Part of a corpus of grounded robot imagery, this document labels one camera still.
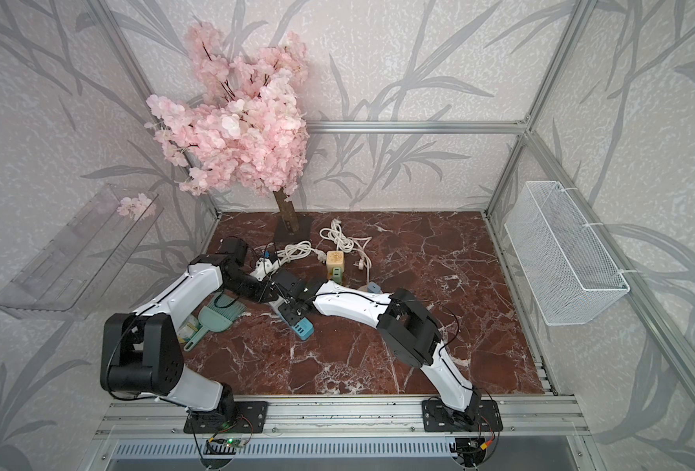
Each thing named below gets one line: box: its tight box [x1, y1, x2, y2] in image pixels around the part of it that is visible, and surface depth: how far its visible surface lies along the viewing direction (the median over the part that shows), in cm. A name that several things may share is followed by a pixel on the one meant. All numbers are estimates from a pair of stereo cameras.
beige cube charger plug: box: [325, 250, 345, 273], surface depth 98 cm
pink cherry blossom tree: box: [147, 21, 310, 235], surface depth 75 cm
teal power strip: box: [290, 316, 316, 341], surface depth 88 cm
